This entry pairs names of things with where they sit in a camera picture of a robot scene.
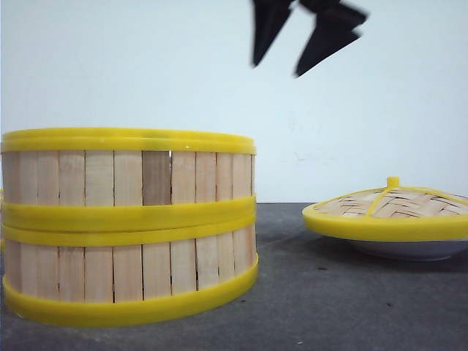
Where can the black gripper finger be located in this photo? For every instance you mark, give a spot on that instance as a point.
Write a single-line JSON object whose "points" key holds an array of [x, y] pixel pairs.
{"points": [[334, 30], [269, 19]]}

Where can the woven bamboo steamer lid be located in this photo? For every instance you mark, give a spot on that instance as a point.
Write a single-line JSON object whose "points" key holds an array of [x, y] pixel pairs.
{"points": [[393, 213]]}

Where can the white plate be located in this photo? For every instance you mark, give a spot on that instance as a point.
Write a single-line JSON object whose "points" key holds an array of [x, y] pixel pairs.
{"points": [[417, 251]]}

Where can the front bamboo steamer basket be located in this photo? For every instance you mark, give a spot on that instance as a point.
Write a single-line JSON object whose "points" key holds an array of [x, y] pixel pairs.
{"points": [[191, 272]]}

